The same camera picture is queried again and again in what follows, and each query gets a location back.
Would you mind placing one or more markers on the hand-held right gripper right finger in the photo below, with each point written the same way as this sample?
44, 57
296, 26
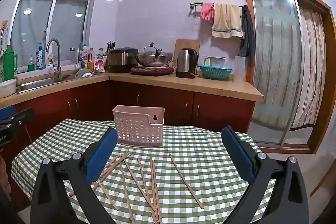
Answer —
236, 153

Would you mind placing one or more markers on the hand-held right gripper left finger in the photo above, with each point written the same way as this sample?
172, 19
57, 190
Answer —
103, 153

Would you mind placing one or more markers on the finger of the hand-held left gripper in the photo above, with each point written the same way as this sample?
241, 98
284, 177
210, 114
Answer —
6, 111
23, 116

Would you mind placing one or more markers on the pink perforated utensil basket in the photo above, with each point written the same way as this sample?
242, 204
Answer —
131, 127

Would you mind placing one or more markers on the person's left hand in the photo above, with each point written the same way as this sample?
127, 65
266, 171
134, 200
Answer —
4, 174

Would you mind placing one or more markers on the white rectangular dish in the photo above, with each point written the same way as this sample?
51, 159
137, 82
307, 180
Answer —
7, 88

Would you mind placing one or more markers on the green checked tablecloth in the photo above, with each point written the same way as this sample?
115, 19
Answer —
210, 161

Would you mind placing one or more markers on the steel kitchen sink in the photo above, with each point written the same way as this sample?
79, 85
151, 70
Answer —
39, 83

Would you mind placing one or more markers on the red kitchen cabinet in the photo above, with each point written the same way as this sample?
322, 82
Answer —
223, 113

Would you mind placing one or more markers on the green thermos bottle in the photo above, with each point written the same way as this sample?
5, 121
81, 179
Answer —
10, 66

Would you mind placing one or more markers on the small green bottle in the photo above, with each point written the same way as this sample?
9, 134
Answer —
31, 66

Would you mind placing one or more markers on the blue dish soap bottle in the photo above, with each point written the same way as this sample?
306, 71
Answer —
40, 58

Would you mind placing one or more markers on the steel gooseneck faucet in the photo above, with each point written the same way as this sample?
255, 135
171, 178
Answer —
58, 66

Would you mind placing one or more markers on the white spray bottle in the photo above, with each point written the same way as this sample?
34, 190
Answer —
50, 58

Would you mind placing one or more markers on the hanging metal strainer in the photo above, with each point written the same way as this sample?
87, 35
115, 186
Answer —
2, 39

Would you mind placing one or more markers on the teal plastic colander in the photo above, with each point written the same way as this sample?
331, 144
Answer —
215, 72

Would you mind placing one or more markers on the white translucent container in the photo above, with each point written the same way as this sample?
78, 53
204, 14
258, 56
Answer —
240, 69

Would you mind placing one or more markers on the orange oil bottle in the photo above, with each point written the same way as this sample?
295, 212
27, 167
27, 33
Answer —
90, 61

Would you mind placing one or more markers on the white bottle blue cap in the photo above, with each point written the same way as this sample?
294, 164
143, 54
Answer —
85, 52

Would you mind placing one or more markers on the red and white pouch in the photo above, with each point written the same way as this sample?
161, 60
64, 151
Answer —
99, 64

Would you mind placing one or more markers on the knife block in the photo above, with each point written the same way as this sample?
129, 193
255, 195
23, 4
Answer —
107, 60

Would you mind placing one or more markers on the steel rice cooker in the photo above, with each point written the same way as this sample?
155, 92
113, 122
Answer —
122, 61

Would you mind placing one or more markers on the red induction cooker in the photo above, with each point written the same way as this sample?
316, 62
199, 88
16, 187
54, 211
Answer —
152, 70

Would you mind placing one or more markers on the clear bottle white cap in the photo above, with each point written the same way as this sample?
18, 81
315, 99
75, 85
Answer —
100, 51

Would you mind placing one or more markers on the steel electric kettle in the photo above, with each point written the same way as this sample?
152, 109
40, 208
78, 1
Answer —
185, 62

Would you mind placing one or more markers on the wood-framed sliding glass door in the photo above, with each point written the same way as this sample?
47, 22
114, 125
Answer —
275, 56

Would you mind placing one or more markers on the steel wok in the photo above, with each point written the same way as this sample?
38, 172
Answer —
152, 59

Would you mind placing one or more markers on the striped curtain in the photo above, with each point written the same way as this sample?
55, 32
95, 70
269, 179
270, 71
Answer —
309, 69

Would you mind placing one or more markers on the glass pot lid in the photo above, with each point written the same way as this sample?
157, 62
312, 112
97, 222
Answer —
151, 50

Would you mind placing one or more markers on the dark hanging cloth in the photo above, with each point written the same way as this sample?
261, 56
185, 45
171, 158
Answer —
248, 35

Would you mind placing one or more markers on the wooden cutting board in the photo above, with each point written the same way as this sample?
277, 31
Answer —
181, 44

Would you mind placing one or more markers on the beige striped towel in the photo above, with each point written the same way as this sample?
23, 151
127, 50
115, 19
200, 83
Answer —
227, 20

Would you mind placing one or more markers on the pink rubber gloves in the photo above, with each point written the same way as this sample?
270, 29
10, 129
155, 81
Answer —
207, 11

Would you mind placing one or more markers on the metal towel rail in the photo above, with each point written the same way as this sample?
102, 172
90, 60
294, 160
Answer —
193, 5

